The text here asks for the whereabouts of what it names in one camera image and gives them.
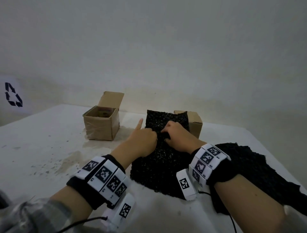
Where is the person's left hand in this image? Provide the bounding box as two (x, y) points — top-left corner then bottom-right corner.
(110, 118), (158, 169)

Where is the person's right hand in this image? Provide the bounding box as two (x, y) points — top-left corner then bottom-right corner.
(161, 121), (207, 155)

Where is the paper box with white lid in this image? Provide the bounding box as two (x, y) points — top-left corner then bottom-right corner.
(174, 110), (203, 139)

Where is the black bubble wrap piece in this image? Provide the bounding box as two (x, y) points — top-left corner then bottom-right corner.
(130, 110), (192, 200)

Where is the paper box with tall flap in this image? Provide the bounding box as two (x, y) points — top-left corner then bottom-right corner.
(83, 91), (125, 141)

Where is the pile of black bubble wrap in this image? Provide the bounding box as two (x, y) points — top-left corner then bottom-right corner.
(209, 143), (307, 216)

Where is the person's right forearm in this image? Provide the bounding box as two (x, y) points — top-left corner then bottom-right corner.
(213, 174), (307, 233)

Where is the person's left forearm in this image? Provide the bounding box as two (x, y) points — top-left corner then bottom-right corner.
(0, 186), (93, 233)

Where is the left wrist marker band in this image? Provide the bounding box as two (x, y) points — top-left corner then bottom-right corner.
(67, 154), (131, 211)

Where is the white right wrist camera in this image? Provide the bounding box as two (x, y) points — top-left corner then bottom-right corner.
(176, 169), (200, 201)

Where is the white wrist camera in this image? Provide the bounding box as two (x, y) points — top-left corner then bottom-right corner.
(176, 169), (200, 201)
(100, 193), (135, 231)

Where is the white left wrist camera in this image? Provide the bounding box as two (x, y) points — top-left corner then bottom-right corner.
(100, 193), (135, 231)

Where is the black right camera cable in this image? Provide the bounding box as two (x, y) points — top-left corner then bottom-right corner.
(198, 191), (238, 233)

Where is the black camera cable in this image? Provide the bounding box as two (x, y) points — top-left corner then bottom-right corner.
(198, 191), (238, 233)
(56, 216), (108, 233)

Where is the black left camera cable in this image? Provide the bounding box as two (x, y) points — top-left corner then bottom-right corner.
(56, 216), (108, 233)

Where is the black and white wall marker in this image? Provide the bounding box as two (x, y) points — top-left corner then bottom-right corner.
(4, 82), (23, 108)

